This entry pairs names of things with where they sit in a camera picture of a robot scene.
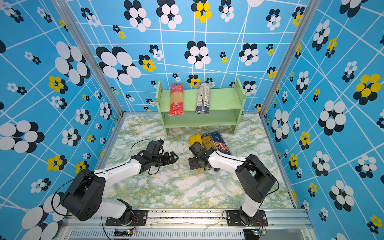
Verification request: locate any yellow top spaghetti bag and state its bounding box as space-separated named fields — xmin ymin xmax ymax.
xmin=189 ymin=134 xmax=203 ymax=146

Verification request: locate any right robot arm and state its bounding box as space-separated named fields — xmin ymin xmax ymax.
xmin=189 ymin=142 xmax=278 ymax=226

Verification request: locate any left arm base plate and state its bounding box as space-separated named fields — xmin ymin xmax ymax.
xmin=105 ymin=210 xmax=149 ymax=227

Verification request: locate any aluminium front rail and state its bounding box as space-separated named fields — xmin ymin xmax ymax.
xmin=57 ymin=209 xmax=317 ymax=240

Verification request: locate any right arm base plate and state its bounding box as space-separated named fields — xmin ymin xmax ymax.
xmin=225 ymin=210 xmax=269 ymax=228

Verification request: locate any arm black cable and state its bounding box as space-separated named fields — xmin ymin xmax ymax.
xmin=50 ymin=139 xmax=163 ymax=240
xmin=209 ymin=149 xmax=280 ymax=240

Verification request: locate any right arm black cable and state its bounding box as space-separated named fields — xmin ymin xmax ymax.
xmin=209 ymin=149 xmax=280 ymax=240

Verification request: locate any blue clear spaghetti bag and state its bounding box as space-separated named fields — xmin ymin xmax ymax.
xmin=202 ymin=133 xmax=215 ymax=150

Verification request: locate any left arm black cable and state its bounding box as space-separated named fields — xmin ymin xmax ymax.
xmin=50 ymin=139 xmax=163 ymax=240

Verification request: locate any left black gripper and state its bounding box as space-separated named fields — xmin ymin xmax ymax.
xmin=151 ymin=151 xmax=179 ymax=167

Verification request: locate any clear white-label spaghetti bag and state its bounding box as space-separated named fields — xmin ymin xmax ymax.
xmin=195 ymin=83 xmax=211 ymax=115

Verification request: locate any light green wooden shelf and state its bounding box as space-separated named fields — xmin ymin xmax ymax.
xmin=155 ymin=79 xmax=247 ymax=135

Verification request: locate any red spaghetti bag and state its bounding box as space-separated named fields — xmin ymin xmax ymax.
xmin=169 ymin=83 xmax=185 ymax=116

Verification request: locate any blue Barilla spaghetti box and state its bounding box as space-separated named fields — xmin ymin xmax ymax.
xmin=210 ymin=131 xmax=231 ymax=155

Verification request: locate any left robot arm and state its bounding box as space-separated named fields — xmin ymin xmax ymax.
xmin=60 ymin=140 xmax=179 ymax=226

